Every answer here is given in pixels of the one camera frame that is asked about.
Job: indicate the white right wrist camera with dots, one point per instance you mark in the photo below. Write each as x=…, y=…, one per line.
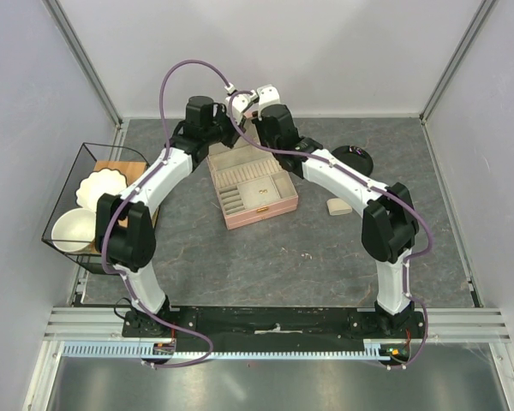
x=268, y=95

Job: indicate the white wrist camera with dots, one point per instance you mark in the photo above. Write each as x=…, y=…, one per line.
x=236, y=107
x=268, y=95

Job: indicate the white scalloped dish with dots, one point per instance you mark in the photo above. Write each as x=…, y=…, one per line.
x=105, y=181

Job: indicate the hair clips on plate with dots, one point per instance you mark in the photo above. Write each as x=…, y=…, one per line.
x=358, y=151

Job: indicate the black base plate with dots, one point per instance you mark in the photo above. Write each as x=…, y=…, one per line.
x=295, y=328

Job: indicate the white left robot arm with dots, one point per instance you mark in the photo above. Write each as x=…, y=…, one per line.
x=124, y=231

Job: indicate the black round plate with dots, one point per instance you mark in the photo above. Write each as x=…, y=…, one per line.
x=363, y=165

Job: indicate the slotted cable duct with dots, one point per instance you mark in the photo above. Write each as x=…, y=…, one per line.
x=151, y=351

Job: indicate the black wire rack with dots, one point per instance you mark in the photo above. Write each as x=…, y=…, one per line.
x=83, y=165

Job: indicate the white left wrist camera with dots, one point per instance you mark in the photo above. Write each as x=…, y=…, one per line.
x=236, y=107

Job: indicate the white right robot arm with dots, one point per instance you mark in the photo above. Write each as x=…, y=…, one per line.
x=388, y=228

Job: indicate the white round bowl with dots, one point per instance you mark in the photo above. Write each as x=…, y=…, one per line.
x=74, y=230

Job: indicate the wooden board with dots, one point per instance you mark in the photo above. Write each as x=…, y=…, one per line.
x=132, y=170

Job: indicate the pink jewelry box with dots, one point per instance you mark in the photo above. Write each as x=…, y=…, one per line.
x=239, y=173

